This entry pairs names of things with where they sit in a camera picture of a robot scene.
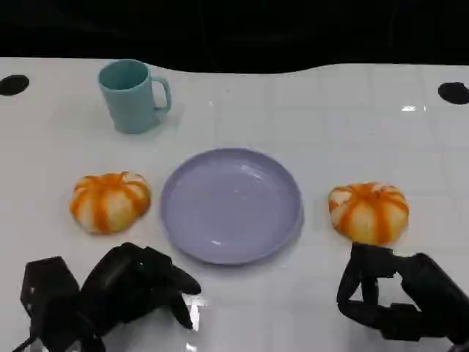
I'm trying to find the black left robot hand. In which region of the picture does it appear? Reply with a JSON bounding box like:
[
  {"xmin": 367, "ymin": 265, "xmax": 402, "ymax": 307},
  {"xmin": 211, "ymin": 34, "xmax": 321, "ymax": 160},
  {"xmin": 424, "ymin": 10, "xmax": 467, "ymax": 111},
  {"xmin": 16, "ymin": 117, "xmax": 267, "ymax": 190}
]
[{"xmin": 78, "ymin": 241, "xmax": 202, "ymax": 337}]

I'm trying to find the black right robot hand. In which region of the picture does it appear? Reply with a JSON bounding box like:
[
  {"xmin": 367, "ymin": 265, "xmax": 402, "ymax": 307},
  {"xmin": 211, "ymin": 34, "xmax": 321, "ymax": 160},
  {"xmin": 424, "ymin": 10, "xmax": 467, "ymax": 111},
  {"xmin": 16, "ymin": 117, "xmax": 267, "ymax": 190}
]
[{"xmin": 336, "ymin": 243, "xmax": 469, "ymax": 345}]

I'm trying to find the orange white toy bread roll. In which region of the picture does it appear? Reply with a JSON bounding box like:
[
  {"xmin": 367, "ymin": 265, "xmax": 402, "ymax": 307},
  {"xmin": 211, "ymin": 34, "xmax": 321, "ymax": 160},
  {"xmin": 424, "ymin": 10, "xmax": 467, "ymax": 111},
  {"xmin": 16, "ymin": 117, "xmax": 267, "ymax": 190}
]
[
  {"xmin": 70, "ymin": 171, "xmax": 152, "ymax": 235},
  {"xmin": 328, "ymin": 182, "xmax": 410, "ymax": 246}
]

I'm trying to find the lilac plate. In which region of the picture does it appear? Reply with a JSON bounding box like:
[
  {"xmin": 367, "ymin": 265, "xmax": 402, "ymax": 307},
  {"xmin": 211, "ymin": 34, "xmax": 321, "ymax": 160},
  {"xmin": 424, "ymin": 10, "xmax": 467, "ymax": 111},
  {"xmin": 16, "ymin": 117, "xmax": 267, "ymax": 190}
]
[{"xmin": 160, "ymin": 147, "xmax": 304, "ymax": 266}]

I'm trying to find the pale green mug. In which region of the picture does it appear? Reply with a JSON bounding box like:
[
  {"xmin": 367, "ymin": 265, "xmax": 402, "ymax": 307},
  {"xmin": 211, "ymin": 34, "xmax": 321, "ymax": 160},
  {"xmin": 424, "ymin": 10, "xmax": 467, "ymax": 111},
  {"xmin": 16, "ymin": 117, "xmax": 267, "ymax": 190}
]
[{"xmin": 97, "ymin": 59, "xmax": 173, "ymax": 135}]

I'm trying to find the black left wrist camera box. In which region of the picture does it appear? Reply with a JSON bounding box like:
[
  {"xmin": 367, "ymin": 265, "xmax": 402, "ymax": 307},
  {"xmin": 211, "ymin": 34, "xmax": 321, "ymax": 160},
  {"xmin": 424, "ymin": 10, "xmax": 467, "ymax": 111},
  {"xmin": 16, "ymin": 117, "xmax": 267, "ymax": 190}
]
[{"xmin": 20, "ymin": 256, "xmax": 81, "ymax": 320}]

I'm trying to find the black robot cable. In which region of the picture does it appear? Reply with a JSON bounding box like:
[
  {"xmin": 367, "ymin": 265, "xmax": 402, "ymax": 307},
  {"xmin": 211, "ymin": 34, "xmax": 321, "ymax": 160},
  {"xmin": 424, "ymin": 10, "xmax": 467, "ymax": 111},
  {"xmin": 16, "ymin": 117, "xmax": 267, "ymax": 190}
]
[{"xmin": 12, "ymin": 331, "xmax": 41, "ymax": 352}]

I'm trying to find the black table cable hole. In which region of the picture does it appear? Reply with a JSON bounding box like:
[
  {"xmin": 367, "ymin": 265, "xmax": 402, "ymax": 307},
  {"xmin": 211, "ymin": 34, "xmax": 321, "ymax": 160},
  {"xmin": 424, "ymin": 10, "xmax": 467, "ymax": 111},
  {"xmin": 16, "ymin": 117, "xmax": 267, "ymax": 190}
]
[
  {"xmin": 0, "ymin": 74, "xmax": 30, "ymax": 97},
  {"xmin": 437, "ymin": 81, "xmax": 469, "ymax": 105}
]

